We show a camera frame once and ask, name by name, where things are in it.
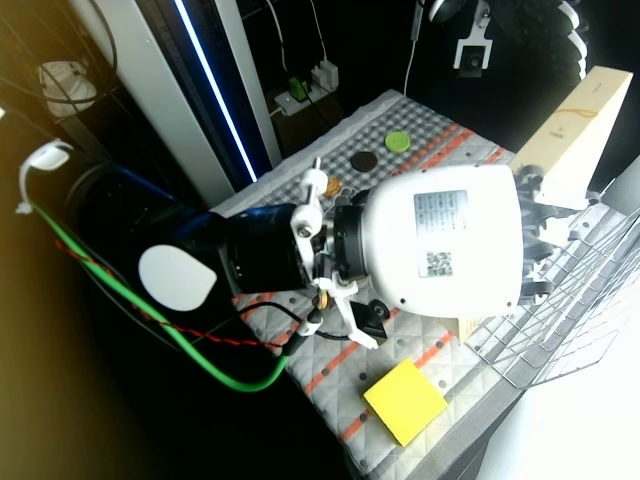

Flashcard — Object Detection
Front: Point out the green toy sandwich cookie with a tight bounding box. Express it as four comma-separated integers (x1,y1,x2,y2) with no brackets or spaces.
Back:
383,129,412,153

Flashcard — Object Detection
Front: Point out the white hanging cable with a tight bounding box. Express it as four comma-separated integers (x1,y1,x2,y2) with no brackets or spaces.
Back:
402,0,425,96

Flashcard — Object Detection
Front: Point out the wooden block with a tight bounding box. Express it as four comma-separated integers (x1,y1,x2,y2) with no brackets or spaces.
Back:
457,64,635,346

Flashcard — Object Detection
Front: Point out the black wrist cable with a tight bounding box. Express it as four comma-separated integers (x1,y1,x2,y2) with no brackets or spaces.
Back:
234,302,351,351

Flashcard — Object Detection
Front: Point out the thin white charger cable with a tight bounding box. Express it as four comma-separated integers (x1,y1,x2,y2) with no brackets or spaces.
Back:
264,0,290,74
309,0,331,64

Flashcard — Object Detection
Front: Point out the white charger block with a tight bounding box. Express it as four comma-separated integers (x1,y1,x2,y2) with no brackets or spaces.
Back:
310,59,340,90

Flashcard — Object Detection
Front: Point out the white crumpled mask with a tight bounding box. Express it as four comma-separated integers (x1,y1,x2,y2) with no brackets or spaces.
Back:
38,59,99,119

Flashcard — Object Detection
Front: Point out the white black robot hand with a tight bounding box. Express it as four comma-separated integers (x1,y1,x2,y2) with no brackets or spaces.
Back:
492,0,592,81
362,163,601,320

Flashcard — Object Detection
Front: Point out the red twisted cable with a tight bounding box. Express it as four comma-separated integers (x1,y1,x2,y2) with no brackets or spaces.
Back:
54,239,281,349

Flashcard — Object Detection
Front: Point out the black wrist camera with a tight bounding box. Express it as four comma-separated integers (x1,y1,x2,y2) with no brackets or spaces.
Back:
349,298,391,337

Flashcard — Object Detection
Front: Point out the green cable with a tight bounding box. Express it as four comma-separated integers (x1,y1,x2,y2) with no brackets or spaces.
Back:
29,202,290,394

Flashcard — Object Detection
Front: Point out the grey quilt with bear print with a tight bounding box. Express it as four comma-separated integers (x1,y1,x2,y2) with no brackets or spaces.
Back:
209,89,631,476

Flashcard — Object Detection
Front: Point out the white power strip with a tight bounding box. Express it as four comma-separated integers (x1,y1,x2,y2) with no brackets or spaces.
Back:
273,84,336,116

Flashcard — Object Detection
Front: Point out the white column with blue light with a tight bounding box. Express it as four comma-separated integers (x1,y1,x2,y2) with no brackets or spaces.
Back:
69,0,284,194

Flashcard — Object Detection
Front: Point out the yellow sticky note pad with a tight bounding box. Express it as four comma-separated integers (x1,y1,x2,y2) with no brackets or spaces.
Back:
362,358,449,448

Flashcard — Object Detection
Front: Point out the wire dish rack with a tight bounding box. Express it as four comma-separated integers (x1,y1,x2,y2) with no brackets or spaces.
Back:
464,177,640,389

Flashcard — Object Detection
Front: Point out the dark brown toy sandwich cookie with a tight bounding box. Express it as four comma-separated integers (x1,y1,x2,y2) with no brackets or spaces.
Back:
349,151,379,172

